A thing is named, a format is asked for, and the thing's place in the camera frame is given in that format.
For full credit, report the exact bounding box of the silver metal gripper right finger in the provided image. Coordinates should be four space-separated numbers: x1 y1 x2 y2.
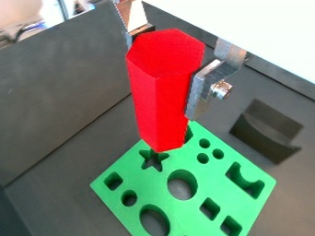
184 39 246 121

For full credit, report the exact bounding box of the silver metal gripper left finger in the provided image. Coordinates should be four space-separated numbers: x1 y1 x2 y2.
113 0 154 47

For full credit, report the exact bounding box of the red hexagonal prism block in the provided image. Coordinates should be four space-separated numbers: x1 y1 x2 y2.
125 29 204 152

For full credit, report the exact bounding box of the green shape sorter board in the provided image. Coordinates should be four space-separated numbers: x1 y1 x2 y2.
89 122 276 236

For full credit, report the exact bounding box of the dark grey bracket block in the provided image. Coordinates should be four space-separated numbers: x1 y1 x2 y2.
228 99 302 164

